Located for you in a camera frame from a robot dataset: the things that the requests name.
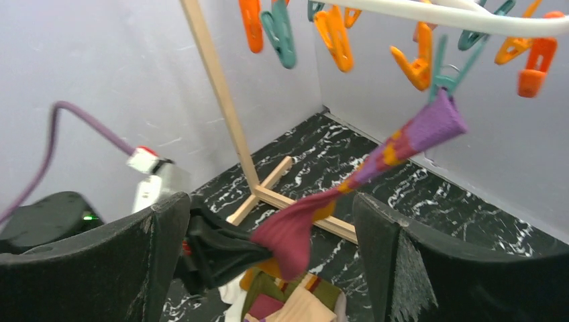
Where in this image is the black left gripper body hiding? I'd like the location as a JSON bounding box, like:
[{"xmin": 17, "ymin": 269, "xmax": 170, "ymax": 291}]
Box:
[{"xmin": 175, "ymin": 195, "xmax": 272, "ymax": 294}]

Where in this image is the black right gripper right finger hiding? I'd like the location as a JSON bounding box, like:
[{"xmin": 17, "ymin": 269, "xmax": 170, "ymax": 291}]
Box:
[{"xmin": 352, "ymin": 193, "xmax": 568, "ymax": 321}]

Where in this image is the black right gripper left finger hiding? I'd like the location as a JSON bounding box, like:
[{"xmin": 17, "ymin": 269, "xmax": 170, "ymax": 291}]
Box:
[{"xmin": 1, "ymin": 192, "xmax": 191, "ymax": 321}]

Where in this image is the olive striped sock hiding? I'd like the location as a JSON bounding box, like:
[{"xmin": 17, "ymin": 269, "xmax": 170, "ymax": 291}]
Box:
[{"xmin": 240, "ymin": 268, "xmax": 347, "ymax": 321}]

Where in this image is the maroon yellow striped sock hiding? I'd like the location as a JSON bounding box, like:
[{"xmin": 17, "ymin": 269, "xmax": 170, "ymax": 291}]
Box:
[{"xmin": 250, "ymin": 88, "xmax": 467, "ymax": 280}]

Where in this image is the white fluffy sock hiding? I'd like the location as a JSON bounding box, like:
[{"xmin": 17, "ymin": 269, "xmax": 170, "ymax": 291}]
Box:
[{"xmin": 218, "ymin": 282, "xmax": 247, "ymax": 322}]

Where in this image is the beige purple striped sock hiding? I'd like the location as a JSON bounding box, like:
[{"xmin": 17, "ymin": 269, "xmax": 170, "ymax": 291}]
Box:
[{"xmin": 243, "ymin": 288, "xmax": 337, "ymax": 322}]

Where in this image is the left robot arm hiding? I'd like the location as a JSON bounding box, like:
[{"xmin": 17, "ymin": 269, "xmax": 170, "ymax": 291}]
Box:
[{"xmin": 1, "ymin": 191, "xmax": 272, "ymax": 294}]

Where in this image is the white plastic clip hanger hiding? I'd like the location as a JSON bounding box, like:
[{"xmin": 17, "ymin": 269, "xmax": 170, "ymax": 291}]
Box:
[{"xmin": 326, "ymin": 0, "xmax": 568, "ymax": 38}]

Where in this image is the teal clothes peg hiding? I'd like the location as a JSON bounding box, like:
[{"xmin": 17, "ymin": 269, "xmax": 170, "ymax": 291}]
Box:
[{"xmin": 428, "ymin": 34, "xmax": 489, "ymax": 103}]

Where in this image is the wooden clothes rack frame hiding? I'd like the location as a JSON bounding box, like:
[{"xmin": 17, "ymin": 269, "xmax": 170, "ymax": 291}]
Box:
[{"xmin": 180, "ymin": 0, "xmax": 359, "ymax": 246}]

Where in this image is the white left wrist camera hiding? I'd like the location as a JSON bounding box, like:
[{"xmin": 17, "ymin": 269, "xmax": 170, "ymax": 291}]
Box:
[{"xmin": 127, "ymin": 146, "xmax": 190, "ymax": 213}]

